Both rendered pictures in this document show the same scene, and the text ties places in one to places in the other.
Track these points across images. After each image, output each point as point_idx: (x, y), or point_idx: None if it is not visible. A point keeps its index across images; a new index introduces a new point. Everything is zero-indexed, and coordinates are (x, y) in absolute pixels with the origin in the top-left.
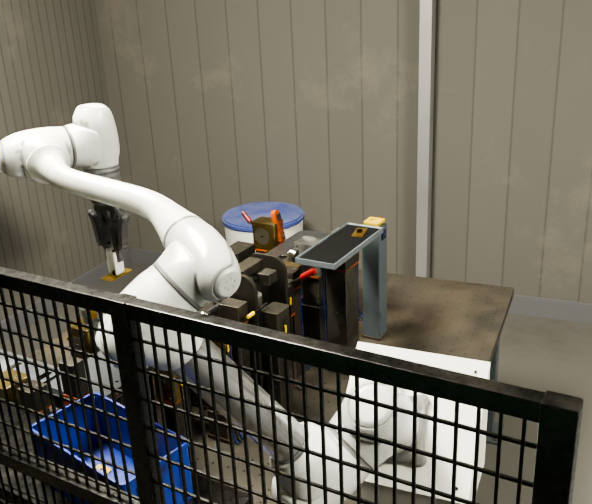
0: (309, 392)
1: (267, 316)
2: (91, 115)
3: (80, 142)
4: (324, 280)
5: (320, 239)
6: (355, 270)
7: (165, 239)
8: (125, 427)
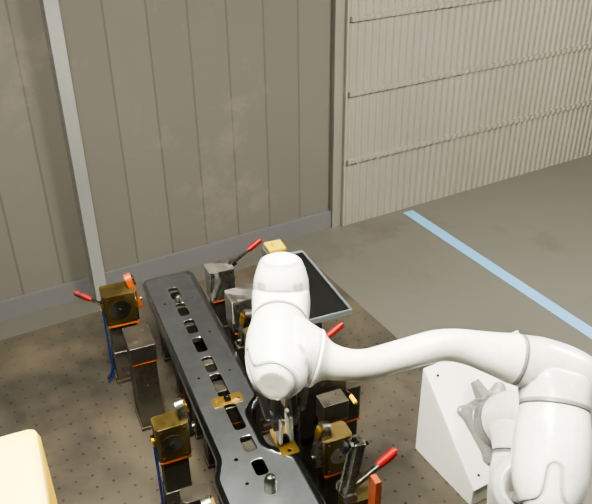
0: None
1: (350, 391)
2: (302, 272)
3: (307, 312)
4: None
5: (246, 287)
6: None
7: (525, 372)
8: None
